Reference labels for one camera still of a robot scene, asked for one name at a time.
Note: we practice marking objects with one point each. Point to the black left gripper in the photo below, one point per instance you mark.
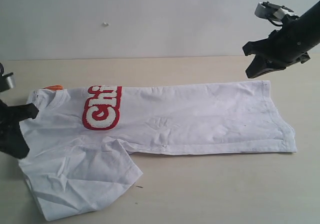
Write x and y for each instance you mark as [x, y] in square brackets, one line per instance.
[12, 141]

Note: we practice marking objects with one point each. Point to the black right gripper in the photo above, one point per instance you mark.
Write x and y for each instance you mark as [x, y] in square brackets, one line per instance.
[288, 46]

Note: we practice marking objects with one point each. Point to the white t-shirt red lettering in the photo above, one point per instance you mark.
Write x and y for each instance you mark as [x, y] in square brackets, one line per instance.
[81, 140]

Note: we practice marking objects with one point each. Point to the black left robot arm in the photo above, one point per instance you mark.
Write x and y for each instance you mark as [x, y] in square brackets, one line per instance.
[12, 141]

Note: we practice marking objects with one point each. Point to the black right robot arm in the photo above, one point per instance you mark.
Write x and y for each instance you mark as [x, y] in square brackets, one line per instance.
[311, 16]

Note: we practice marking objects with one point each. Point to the orange size tag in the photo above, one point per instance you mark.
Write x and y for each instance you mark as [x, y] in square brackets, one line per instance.
[55, 87]

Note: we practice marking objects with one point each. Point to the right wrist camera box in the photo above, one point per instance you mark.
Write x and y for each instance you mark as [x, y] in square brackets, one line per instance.
[278, 15]

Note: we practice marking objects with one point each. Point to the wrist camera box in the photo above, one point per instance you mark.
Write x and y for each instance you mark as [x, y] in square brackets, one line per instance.
[278, 15]
[7, 81]

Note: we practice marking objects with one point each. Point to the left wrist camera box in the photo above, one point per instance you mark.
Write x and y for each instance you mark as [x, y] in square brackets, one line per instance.
[7, 81]

